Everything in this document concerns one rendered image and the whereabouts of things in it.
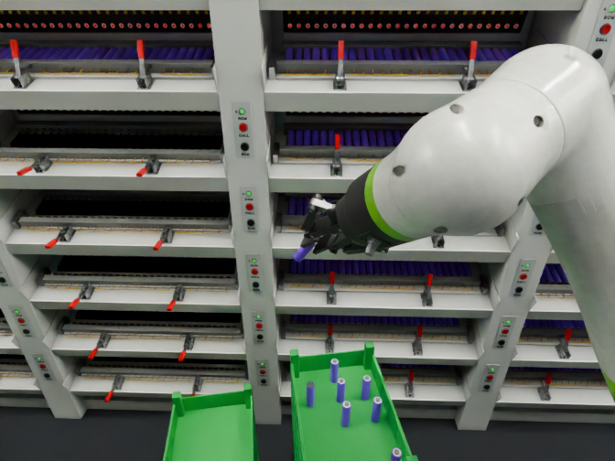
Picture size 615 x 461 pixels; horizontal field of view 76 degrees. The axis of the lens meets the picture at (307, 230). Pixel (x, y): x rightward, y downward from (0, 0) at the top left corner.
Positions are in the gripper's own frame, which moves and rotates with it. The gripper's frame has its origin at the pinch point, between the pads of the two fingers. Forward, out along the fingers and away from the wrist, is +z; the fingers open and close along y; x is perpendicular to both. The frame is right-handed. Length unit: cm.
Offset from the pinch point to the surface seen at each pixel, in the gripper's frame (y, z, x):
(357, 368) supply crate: 30.6, 32.1, -13.7
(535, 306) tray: 71, 25, 21
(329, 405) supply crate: 25.0, 26.9, -24.0
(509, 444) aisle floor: 101, 53, -13
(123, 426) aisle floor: -11, 99, -61
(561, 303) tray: 77, 23, 25
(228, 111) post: -24.9, 18.2, 21.7
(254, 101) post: -21.0, 14.9, 25.2
